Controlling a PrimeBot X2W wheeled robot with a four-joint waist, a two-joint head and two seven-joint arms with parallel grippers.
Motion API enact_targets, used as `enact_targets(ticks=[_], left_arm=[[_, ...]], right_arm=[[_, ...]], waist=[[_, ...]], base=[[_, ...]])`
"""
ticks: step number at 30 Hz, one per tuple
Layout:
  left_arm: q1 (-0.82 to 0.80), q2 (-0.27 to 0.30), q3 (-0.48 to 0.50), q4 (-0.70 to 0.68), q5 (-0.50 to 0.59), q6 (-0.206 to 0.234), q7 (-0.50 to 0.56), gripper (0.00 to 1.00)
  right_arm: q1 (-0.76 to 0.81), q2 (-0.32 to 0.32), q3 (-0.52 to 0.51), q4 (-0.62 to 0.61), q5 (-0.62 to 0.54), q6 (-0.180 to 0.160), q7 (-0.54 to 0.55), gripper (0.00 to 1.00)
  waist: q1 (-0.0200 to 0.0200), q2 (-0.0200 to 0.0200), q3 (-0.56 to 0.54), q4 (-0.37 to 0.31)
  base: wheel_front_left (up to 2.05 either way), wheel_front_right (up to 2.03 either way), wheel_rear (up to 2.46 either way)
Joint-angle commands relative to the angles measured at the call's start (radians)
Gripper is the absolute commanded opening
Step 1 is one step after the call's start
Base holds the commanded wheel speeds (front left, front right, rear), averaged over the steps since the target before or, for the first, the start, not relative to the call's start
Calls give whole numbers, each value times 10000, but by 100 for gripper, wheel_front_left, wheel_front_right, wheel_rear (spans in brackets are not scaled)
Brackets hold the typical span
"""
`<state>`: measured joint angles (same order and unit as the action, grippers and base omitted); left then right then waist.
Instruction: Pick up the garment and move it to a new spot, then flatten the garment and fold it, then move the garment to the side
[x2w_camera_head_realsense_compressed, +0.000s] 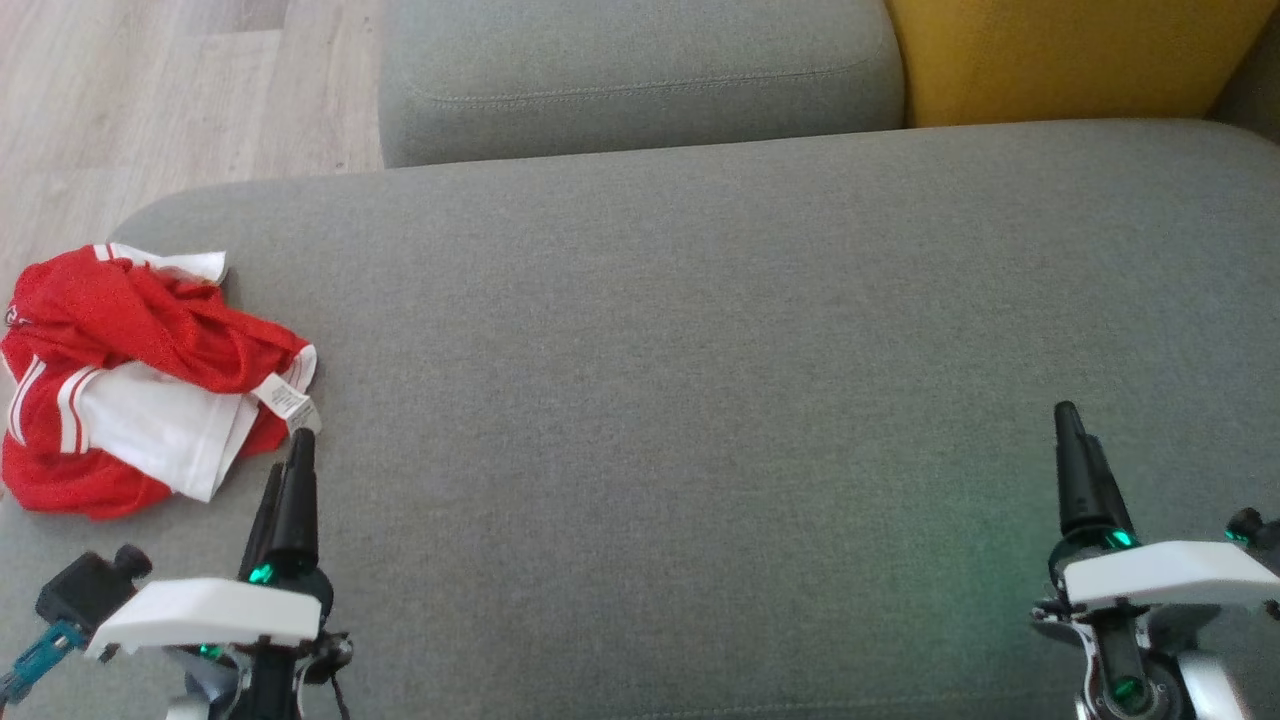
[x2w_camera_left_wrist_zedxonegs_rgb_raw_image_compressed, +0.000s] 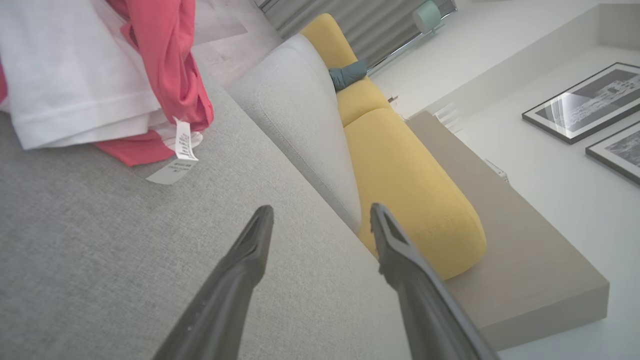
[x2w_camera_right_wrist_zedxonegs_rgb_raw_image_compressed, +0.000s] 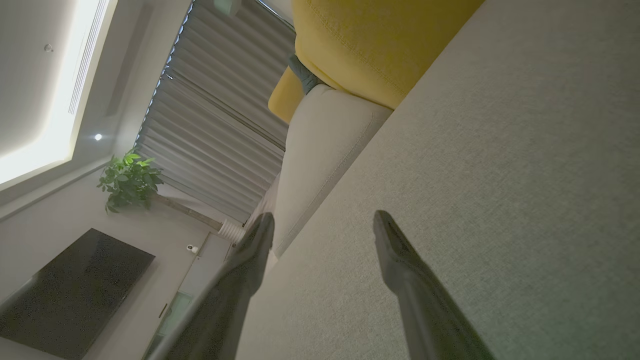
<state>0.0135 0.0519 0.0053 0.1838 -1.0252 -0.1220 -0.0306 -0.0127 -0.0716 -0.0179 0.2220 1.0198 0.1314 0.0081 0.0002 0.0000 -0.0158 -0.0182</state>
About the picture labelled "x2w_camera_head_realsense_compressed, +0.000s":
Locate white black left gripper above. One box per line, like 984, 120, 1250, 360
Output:
85, 428, 351, 720

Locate left camera cable teal plug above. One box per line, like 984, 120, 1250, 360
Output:
0, 620, 86, 706

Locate grey sofa cushion corner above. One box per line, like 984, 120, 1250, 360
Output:
1205, 20, 1280, 146

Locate grey sofa seat cushion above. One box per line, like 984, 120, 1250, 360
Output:
0, 118, 1280, 720

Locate yellow sofa cushion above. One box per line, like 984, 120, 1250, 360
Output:
885, 0, 1280, 129

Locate red basketball jersey number 23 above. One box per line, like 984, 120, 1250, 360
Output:
0, 335, 323, 523

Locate wide grey sofa back cushion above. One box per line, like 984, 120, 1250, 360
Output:
378, 0, 906, 169

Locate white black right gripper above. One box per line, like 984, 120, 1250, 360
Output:
1030, 400, 1280, 720

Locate red shorts white stripes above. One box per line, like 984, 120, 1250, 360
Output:
0, 243, 313, 396

